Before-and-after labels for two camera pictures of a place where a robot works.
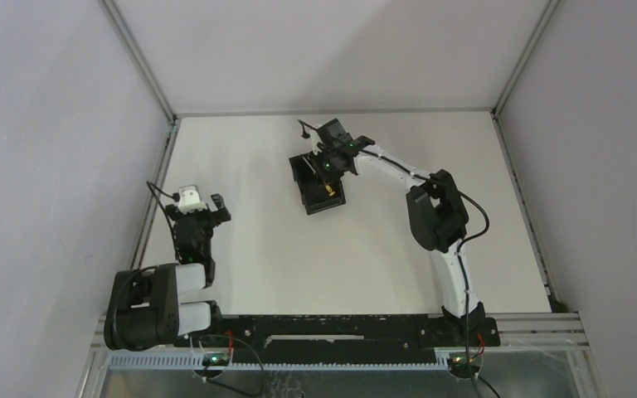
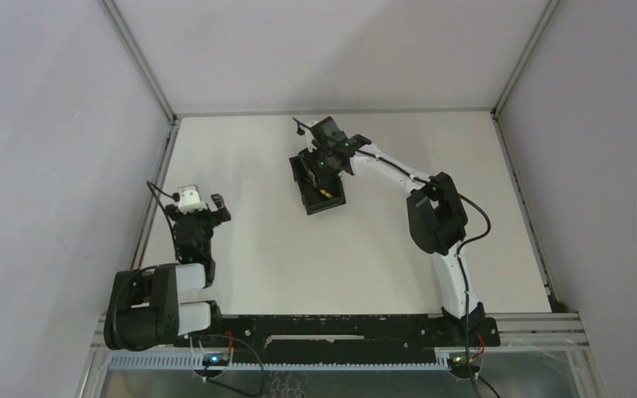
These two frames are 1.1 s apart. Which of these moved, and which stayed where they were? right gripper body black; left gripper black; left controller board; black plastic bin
Moved: right gripper body black
Stayed: left controller board; black plastic bin; left gripper black
